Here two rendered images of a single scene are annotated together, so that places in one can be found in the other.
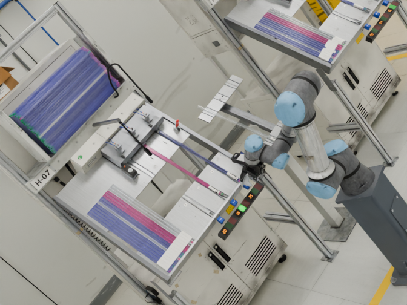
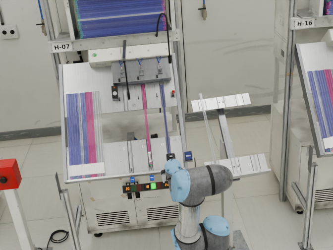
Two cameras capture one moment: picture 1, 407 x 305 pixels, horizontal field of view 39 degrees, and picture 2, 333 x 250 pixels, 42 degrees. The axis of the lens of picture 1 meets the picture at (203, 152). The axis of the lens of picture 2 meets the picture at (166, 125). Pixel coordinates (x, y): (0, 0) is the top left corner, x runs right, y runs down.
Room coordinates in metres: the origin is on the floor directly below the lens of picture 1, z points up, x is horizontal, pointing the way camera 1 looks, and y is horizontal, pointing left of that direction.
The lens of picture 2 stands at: (0.61, -0.81, 2.08)
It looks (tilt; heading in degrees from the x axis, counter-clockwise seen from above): 28 degrees down; 22
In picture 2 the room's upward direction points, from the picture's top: 5 degrees counter-clockwise
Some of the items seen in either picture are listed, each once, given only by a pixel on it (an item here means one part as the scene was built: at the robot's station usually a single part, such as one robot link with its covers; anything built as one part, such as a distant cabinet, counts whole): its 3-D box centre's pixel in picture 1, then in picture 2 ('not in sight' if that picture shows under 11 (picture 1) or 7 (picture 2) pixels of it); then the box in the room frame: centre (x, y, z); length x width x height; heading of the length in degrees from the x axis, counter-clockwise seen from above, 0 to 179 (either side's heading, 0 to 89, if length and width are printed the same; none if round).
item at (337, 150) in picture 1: (337, 157); (215, 232); (2.08, -0.40, 0.72); 0.13 x 0.12 x 0.14; 122
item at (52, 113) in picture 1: (66, 99); (121, 9); (2.90, 0.34, 1.52); 0.51 x 0.13 x 0.27; 114
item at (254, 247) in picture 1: (198, 258); (134, 173); (2.99, 0.44, 0.31); 0.70 x 0.65 x 0.62; 114
